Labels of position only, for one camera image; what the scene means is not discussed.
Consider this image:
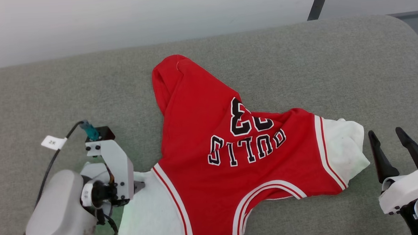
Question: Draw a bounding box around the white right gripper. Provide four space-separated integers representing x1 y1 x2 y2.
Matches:
368 126 418 216

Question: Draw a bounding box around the dark metal leg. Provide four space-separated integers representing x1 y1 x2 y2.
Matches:
306 0 330 21

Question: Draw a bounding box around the red and white basketball jersey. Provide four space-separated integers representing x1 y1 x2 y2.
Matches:
110 48 373 235

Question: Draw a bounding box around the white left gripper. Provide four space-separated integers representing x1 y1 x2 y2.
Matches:
79 138 146 210

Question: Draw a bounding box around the white cable tag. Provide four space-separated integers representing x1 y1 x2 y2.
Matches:
41 135 68 151

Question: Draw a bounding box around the grey fabric sofa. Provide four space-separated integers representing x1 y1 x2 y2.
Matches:
0 14 418 235

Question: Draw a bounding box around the thin black looped cable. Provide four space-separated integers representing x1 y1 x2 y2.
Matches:
95 207 119 235

